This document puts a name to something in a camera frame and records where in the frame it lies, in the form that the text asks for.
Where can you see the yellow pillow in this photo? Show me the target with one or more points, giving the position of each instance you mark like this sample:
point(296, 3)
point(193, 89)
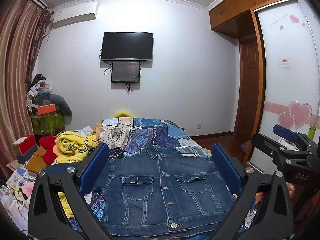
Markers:
point(122, 114)

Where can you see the red plush toy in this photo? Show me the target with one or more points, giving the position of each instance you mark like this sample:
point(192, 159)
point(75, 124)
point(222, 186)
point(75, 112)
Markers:
point(48, 152)

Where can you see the wooden wardrobe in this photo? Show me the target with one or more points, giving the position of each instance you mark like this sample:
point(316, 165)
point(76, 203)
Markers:
point(232, 12)

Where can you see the brown cardboard box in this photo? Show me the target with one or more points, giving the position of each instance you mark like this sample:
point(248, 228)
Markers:
point(35, 161)

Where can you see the white air conditioner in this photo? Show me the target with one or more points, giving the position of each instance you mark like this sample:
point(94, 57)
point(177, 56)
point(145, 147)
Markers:
point(75, 13)

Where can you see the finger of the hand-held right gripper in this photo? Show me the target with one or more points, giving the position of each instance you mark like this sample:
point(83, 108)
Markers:
point(285, 132)
point(272, 152)

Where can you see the white heart-print sliding door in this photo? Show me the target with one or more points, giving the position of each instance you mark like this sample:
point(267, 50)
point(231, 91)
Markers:
point(287, 92)

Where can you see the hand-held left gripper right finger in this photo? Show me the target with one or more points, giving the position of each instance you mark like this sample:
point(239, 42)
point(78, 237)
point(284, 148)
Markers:
point(225, 167)

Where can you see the green patterned cloth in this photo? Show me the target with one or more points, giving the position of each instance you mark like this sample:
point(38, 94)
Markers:
point(47, 123)

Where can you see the person's right hand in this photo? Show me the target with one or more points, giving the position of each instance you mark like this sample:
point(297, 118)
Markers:
point(291, 191)

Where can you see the red and white box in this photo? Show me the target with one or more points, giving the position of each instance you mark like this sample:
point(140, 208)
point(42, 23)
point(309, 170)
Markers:
point(25, 143)

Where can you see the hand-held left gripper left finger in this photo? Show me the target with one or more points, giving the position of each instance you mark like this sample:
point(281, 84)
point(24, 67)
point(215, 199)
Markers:
point(96, 162)

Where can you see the yellow cartoon blanket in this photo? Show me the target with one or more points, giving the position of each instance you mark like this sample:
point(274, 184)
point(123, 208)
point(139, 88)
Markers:
point(75, 146)

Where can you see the small black monitor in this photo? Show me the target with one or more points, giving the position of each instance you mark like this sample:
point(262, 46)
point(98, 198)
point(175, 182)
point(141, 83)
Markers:
point(125, 72)

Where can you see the blue denim jacket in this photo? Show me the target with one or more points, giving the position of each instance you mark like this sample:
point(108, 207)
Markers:
point(160, 187)

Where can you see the patchwork patterned bedspread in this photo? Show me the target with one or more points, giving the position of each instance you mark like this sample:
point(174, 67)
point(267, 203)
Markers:
point(150, 135)

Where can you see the striped brown curtain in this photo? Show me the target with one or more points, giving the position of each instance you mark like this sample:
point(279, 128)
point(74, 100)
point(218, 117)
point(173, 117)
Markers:
point(15, 55)

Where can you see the pile of papers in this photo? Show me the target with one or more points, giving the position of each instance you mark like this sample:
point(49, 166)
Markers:
point(12, 197)

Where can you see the black wall television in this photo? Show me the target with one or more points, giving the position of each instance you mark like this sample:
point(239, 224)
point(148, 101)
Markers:
point(127, 46)

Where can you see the green bottle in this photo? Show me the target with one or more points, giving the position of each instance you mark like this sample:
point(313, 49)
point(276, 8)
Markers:
point(312, 132)

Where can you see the pile of clothes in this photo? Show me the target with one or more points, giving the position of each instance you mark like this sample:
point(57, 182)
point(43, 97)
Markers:
point(38, 90)

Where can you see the orange box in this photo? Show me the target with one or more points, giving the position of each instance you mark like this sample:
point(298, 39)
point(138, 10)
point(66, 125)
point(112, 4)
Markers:
point(46, 108)

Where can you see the wooden door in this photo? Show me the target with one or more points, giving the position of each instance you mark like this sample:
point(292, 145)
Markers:
point(248, 87)

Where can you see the grey garment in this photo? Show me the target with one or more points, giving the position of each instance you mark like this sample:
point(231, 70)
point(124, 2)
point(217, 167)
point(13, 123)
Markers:
point(61, 105)

